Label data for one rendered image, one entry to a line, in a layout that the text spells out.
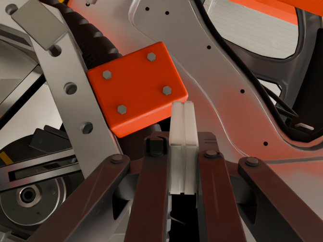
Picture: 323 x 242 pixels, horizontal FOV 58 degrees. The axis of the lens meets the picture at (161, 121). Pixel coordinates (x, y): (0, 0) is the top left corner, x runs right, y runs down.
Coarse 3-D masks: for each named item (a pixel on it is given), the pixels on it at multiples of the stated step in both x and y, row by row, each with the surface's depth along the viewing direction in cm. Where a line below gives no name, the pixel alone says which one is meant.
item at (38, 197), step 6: (30, 186) 73; (36, 186) 73; (18, 192) 73; (24, 192) 73; (30, 192) 73; (36, 192) 73; (18, 198) 72; (24, 198) 73; (30, 198) 73; (36, 198) 73; (18, 204) 73; (24, 204) 72; (30, 204) 72; (36, 204) 73
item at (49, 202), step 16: (16, 144) 80; (0, 160) 80; (16, 160) 80; (64, 160) 80; (16, 176) 75; (80, 176) 79; (48, 192) 74; (64, 192) 78; (0, 208) 77; (16, 208) 73; (32, 208) 73; (48, 208) 73; (16, 224) 77; (32, 224) 73
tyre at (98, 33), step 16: (48, 0) 41; (64, 16) 40; (80, 16) 41; (80, 32) 40; (96, 32) 40; (80, 48) 39; (96, 48) 40; (112, 48) 40; (96, 64) 39; (144, 128) 38; (160, 128) 39; (128, 144) 37
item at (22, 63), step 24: (0, 48) 45; (24, 48) 40; (0, 72) 58; (24, 72) 56; (24, 96) 41; (0, 120) 40; (0, 168) 38; (24, 168) 39; (72, 168) 39; (0, 192) 38
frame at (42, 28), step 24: (0, 0) 31; (24, 0) 32; (0, 24) 31; (24, 24) 31; (48, 24) 31; (48, 48) 30; (72, 48) 31; (48, 72) 30; (72, 72) 30; (72, 96) 30; (72, 120) 29; (96, 120) 29; (72, 144) 29; (96, 144) 29; (120, 240) 27
